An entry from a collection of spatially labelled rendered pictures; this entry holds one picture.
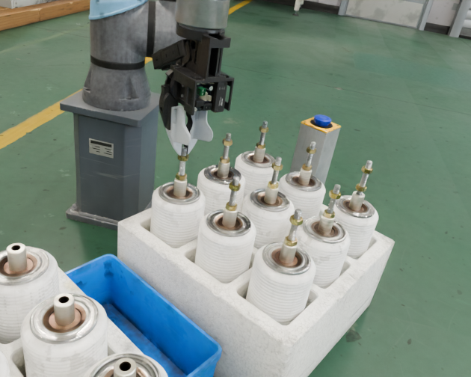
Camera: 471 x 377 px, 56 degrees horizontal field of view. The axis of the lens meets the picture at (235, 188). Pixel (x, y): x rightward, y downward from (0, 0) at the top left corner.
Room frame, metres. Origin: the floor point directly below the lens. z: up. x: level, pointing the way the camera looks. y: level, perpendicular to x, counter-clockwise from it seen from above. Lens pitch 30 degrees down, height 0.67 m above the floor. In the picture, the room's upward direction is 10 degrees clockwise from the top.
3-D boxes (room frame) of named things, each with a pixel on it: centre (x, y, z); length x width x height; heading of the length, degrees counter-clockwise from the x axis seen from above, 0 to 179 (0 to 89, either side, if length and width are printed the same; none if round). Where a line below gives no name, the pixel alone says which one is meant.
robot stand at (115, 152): (0.97, 0.30, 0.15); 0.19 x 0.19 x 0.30; 83
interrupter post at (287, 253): (0.55, -0.09, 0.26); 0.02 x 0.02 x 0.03
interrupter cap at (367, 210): (0.74, -0.23, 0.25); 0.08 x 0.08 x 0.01
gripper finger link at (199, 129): (0.68, 0.07, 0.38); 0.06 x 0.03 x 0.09; 42
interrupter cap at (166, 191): (0.68, 0.10, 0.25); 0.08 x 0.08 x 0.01
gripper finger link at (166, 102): (0.67, 0.12, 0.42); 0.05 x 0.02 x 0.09; 132
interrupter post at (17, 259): (0.44, 0.27, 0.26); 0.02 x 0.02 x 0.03
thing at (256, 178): (0.87, -0.04, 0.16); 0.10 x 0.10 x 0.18
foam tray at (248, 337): (0.71, -0.07, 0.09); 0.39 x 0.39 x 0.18; 55
